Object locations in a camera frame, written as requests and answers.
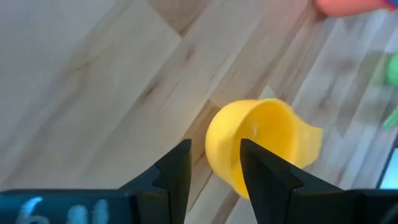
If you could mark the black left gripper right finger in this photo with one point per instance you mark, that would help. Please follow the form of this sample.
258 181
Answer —
267 180

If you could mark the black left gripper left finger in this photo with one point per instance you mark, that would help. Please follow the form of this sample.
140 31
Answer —
174 186

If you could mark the yellow measuring cup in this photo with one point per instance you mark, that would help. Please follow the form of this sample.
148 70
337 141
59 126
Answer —
224 137

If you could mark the green measuring cup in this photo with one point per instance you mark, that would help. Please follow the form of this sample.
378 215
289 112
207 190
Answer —
394 73

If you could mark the orange measuring cup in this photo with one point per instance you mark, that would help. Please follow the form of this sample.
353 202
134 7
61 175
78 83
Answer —
348 7

